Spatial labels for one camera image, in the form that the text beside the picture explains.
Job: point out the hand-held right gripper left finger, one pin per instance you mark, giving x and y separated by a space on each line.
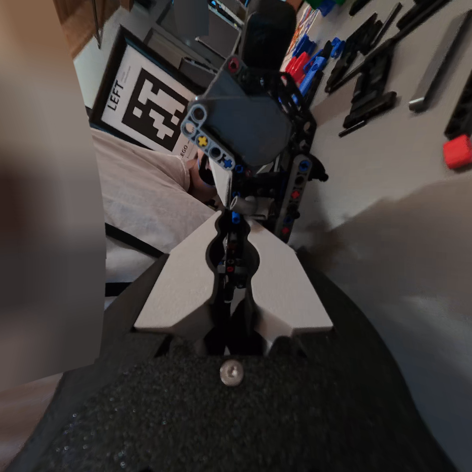
177 291

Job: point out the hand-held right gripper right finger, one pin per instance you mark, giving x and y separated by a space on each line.
287 291

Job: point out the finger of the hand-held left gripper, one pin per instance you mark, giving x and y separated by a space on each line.
221 180

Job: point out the lego truck chassis model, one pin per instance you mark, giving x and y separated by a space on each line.
250 121

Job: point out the large blue lego panel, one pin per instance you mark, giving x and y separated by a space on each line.
311 77

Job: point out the red lego wheel hub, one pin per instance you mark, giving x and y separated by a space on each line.
297 64

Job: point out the small blue lego connector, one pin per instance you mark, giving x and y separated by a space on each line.
337 47

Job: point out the pile of black lego pieces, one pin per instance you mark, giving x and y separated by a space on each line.
368 73

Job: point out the black lego beam red bush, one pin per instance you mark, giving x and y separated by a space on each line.
457 151

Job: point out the grey lego beam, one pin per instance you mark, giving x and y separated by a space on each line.
438 62

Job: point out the person's left hand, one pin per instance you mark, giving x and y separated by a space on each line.
193 177

